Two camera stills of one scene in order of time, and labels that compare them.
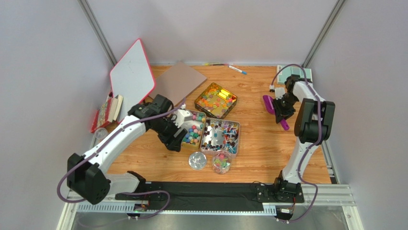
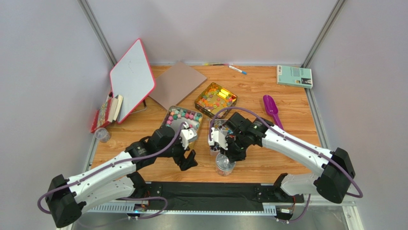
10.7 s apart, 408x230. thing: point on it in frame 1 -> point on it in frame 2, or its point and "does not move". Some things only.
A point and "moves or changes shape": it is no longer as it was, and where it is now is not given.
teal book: [287, 71] does not move
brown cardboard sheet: [174, 84] does not move
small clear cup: [101, 133] does not move
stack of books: [109, 112] does not move
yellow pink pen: [217, 64] does not move
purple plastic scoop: [271, 108] moves or changes shape
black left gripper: [172, 143] -> [185, 163]
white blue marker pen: [236, 69] does not move
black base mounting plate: [211, 196] does not move
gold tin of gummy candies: [216, 101] does not move
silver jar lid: [197, 160] -> [222, 162]
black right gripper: [282, 110] -> [234, 146]
